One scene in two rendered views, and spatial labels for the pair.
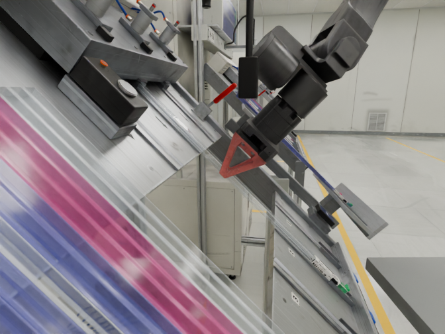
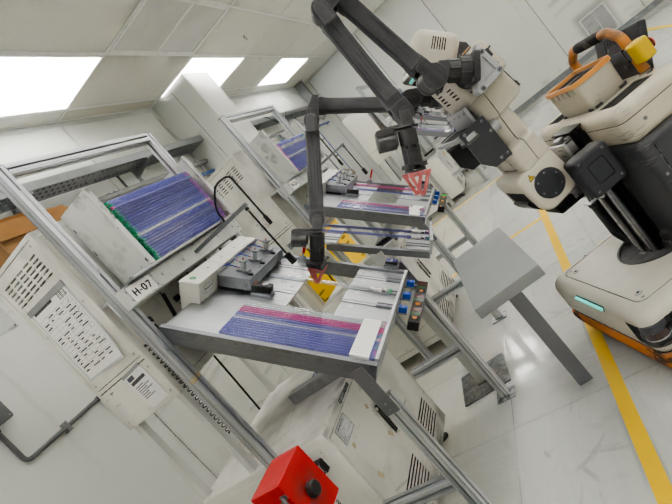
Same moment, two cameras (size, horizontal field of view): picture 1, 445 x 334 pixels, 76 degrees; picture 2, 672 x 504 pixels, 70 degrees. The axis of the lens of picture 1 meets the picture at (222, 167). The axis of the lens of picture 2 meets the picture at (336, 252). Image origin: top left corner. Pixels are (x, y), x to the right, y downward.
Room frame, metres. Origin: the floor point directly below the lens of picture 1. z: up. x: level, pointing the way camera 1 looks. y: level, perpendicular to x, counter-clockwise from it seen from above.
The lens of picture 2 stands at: (-1.32, -0.62, 1.19)
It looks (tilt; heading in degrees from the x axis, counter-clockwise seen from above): 6 degrees down; 15
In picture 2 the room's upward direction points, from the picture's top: 41 degrees counter-clockwise
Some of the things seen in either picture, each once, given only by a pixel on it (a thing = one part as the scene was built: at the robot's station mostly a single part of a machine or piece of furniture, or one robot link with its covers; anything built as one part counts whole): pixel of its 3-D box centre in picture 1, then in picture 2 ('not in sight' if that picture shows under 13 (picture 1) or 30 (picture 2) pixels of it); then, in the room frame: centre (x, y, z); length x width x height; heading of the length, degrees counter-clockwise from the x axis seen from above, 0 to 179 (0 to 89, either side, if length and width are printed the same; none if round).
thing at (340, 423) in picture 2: not in sight; (341, 459); (0.41, 0.42, 0.31); 0.70 x 0.65 x 0.62; 169
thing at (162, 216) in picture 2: not in sight; (164, 218); (0.44, 0.29, 1.52); 0.51 x 0.13 x 0.27; 169
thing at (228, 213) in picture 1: (228, 160); (383, 250); (1.81, -0.04, 0.65); 1.01 x 0.73 x 1.29; 79
